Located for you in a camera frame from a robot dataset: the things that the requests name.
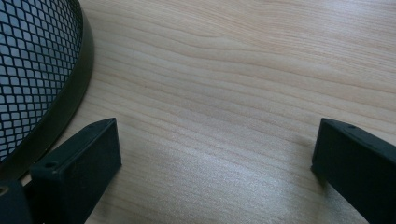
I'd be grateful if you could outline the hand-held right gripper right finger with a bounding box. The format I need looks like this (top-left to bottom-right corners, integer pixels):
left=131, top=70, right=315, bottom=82
left=310, top=118, right=396, bottom=224

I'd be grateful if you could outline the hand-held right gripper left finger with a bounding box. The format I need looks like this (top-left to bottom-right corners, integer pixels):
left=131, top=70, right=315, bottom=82
left=30, top=117, right=122, bottom=224

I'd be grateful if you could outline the black mesh trash bin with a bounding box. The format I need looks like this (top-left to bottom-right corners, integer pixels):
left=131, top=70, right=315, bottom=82
left=0, top=0, right=95, bottom=182

